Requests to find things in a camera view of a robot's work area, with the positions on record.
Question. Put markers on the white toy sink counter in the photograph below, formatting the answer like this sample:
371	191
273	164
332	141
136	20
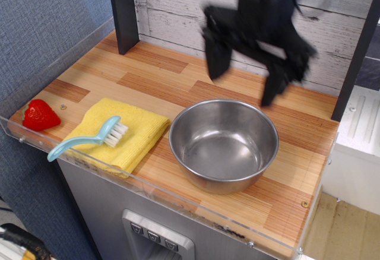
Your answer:
352	170

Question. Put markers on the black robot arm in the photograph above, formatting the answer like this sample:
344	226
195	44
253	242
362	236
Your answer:
262	30

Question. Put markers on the silver metal pot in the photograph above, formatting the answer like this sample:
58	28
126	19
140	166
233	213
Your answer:
223	146

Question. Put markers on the silver toy fridge cabinet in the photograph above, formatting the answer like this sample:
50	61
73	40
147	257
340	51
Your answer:
131	219

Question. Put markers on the light blue scrub brush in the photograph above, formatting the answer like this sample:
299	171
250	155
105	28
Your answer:
110	133

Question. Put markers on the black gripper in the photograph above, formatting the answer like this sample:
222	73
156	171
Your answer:
262	30

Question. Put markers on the black left frame post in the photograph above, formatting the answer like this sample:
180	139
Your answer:
125	21

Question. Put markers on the yellow rag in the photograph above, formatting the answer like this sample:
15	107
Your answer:
128	149

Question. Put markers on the black and yellow object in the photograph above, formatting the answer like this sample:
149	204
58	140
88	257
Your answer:
14	246

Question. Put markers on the red toy strawberry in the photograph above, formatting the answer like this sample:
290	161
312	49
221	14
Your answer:
38	116

